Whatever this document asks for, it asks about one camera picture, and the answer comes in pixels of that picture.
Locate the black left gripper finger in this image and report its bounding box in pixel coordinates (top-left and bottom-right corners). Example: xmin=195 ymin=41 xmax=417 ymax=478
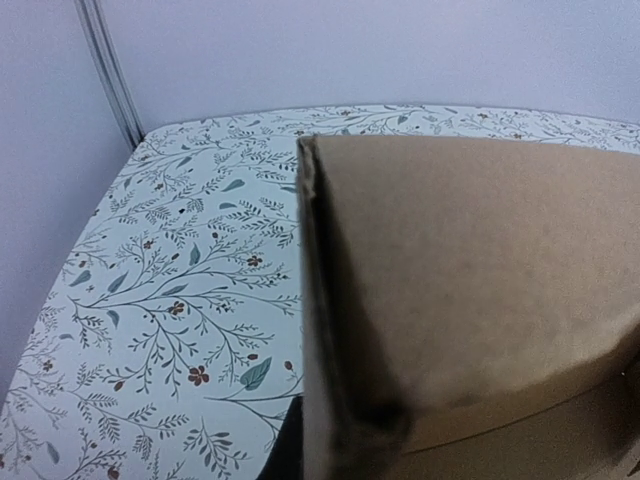
xmin=259 ymin=397 xmax=303 ymax=480

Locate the brown cardboard box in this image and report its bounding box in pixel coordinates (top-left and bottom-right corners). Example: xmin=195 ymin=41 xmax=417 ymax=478
xmin=297 ymin=136 xmax=639 ymax=479

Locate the floral patterned table mat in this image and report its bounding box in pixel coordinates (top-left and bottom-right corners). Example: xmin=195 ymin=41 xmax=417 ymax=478
xmin=1 ymin=105 xmax=639 ymax=479

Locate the left aluminium corner post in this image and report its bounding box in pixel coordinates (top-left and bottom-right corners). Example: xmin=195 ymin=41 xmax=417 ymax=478
xmin=74 ymin=0 xmax=145 ymax=150

